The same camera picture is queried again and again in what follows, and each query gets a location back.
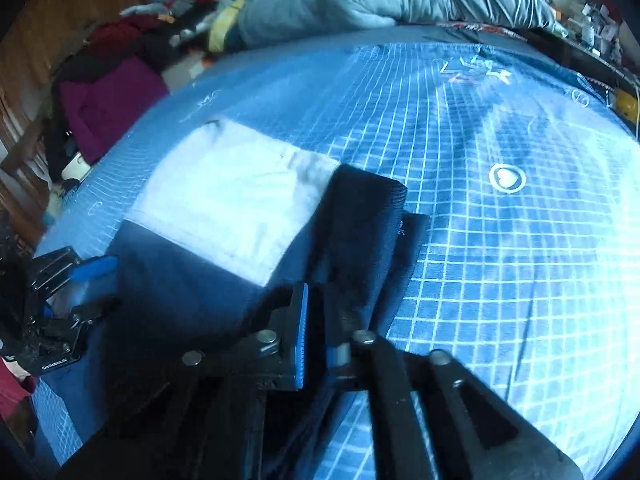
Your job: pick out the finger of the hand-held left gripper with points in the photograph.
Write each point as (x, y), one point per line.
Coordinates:
(97, 267)
(95, 307)

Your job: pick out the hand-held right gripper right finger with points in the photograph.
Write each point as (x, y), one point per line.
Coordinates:
(336, 357)

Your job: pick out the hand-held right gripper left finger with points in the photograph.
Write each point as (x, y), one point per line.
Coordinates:
(300, 330)

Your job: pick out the navy and grey work jacket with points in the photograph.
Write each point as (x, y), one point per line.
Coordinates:
(225, 200)

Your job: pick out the person's left forearm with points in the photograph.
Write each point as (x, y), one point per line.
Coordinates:
(12, 380)

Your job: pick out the pile of mixed clothes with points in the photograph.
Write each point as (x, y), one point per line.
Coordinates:
(190, 0)

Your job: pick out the purple garment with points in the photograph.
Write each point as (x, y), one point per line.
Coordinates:
(110, 110)

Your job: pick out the blue checked bed sheet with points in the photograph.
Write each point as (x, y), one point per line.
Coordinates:
(500, 260)

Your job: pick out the black garment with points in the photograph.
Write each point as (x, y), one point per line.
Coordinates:
(150, 50)

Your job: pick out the yellow pillow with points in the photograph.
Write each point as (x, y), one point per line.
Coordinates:
(222, 27)

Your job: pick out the red patterned cloth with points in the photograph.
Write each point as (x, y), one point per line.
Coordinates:
(475, 27)

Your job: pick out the dark desk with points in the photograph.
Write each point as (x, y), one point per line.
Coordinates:
(575, 57)

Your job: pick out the yellow container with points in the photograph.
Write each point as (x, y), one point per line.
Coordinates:
(627, 102)

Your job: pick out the pile of small boxes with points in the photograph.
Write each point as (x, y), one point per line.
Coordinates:
(595, 25)

